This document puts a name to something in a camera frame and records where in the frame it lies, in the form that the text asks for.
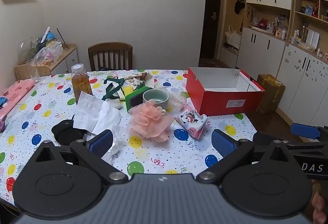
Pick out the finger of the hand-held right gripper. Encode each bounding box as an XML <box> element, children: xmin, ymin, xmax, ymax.
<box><xmin>252</xmin><ymin>131</ymin><xmax>277</xmax><ymax>141</ymax></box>
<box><xmin>290</xmin><ymin>123</ymin><xmax>328</xmax><ymax>141</ymax></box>

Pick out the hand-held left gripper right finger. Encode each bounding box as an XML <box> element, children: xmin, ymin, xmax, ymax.
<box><xmin>196</xmin><ymin>129</ymin><xmax>294</xmax><ymax>185</ymax></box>

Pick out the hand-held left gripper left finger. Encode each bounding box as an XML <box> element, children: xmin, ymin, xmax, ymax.
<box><xmin>34</xmin><ymin>130</ymin><xmax>128</xmax><ymax>185</ymax></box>

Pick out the white paper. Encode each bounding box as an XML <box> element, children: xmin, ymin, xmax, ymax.
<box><xmin>73</xmin><ymin>91</ymin><xmax>122</xmax><ymax>136</ymax></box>

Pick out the black pouch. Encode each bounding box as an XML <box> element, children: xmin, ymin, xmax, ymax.
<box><xmin>51</xmin><ymin>114</ymin><xmax>89</xmax><ymax>145</ymax></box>

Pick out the panda print packet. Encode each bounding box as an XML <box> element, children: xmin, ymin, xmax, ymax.
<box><xmin>175</xmin><ymin>102</ymin><xmax>211</xmax><ymax>140</ymax></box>

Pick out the red shoe box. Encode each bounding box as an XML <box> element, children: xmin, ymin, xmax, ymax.
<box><xmin>186</xmin><ymin>67</ymin><xmax>265</xmax><ymax>117</ymax></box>

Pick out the green scouring sponge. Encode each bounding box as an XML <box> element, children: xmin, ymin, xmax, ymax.
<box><xmin>125</xmin><ymin>86</ymin><xmax>154</xmax><ymax>112</ymax></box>

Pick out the pink mesh bath pouf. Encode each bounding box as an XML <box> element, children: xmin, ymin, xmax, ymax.
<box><xmin>127</xmin><ymin>100</ymin><xmax>175</xmax><ymax>143</ymax></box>

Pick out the yellow sponge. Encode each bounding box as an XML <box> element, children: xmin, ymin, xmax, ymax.
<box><xmin>122</xmin><ymin>85</ymin><xmax>135</xmax><ymax>98</ymax></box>

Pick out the clear bubble wrap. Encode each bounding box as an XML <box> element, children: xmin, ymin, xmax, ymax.
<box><xmin>164</xmin><ymin>88</ymin><xmax>191</xmax><ymax>112</ymax></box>

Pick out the Christmas print cloth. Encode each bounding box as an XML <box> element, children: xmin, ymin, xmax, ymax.
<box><xmin>101</xmin><ymin>72</ymin><xmax>156</xmax><ymax>109</ymax></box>

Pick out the person's right hand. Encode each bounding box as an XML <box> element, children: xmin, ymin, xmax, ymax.
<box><xmin>311</xmin><ymin>184</ymin><xmax>328</xmax><ymax>224</ymax></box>

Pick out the clear plastic wrapper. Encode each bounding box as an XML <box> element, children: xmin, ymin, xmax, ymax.
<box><xmin>101</xmin><ymin>125</ymin><xmax>129</xmax><ymax>163</ymax></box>

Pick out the cardboard box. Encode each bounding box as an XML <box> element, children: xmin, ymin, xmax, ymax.
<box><xmin>256</xmin><ymin>74</ymin><xmax>286</xmax><ymax>114</ymax></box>

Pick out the tea bottle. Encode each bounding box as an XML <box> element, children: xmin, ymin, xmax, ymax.
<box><xmin>71</xmin><ymin>64</ymin><xmax>93</xmax><ymax>105</ymax></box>

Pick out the balloon print tablecloth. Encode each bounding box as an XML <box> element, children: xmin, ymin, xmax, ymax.
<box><xmin>0</xmin><ymin>69</ymin><xmax>258</xmax><ymax>214</ymax></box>

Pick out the pale green mug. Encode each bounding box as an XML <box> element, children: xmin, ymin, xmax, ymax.
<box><xmin>142</xmin><ymin>89</ymin><xmax>170</xmax><ymax>114</ymax></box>

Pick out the wooden top side cabinet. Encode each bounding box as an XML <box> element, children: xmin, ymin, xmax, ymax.
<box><xmin>14</xmin><ymin>43</ymin><xmax>79</xmax><ymax>81</ymax></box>

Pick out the white rectangular box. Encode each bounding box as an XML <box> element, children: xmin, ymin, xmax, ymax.
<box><xmin>306</xmin><ymin>29</ymin><xmax>321</xmax><ymax>47</ymax></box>

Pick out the wooden chair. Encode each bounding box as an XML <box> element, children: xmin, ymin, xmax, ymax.
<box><xmin>88</xmin><ymin>42</ymin><xmax>133</xmax><ymax>71</ymax></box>

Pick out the clear drinking glass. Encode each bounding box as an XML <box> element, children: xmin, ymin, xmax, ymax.
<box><xmin>26</xmin><ymin>59</ymin><xmax>41</xmax><ymax>84</ymax></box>

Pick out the pink packet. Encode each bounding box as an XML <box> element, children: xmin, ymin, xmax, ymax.
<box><xmin>0</xmin><ymin>79</ymin><xmax>35</xmax><ymax>122</ymax></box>

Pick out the clear bag of snacks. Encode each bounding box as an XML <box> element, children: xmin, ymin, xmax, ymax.
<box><xmin>33</xmin><ymin>40</ymin><xmax>63</xmax><ymax>67</ymax></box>

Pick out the white shopping bag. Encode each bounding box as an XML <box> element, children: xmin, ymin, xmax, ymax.
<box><xmin>225</xmin><ymin>26</ymin><xmax>242</xmax><ymax>49</ymax></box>

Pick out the black hanging bag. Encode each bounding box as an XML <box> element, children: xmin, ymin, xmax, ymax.
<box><xmin>235</xmin><ymin>0</ymin><xmax>246</xmax><ymax>15</ymax></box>

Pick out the dark door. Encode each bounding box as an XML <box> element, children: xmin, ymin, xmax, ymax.
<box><xmin>198</xmin><ymin>0</ymin><xmax>223</xmax><ymax>67</ymax></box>

